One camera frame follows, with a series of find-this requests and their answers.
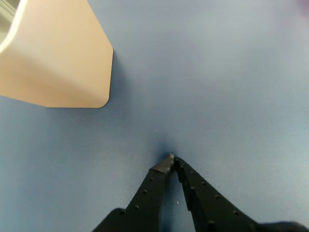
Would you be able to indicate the beige square box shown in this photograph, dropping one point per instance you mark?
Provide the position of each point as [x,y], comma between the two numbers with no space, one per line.
[60,60]

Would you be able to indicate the gripper black left finger taped tip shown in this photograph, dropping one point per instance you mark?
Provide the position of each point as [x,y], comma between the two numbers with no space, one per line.
[144,198]

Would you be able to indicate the gripper black right finger serrated edge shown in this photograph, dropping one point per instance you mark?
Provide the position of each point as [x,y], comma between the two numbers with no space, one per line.
[210,207]

